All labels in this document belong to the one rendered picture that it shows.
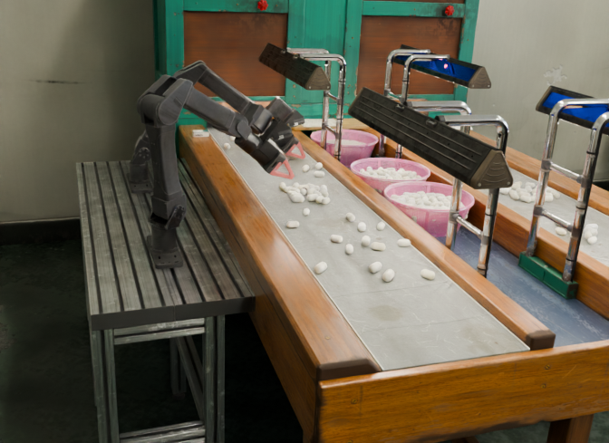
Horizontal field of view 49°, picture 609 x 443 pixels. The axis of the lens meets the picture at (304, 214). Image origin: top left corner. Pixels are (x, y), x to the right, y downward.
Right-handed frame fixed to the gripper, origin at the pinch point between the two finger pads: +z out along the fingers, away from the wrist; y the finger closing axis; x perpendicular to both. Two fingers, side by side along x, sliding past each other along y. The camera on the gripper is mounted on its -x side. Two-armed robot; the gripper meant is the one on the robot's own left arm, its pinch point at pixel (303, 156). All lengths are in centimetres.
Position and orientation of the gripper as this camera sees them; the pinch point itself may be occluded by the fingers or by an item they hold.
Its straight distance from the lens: 241.1
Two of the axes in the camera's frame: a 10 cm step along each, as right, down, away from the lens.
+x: -6.6, 7.5, 0.7
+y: -3.0, -3.4, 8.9
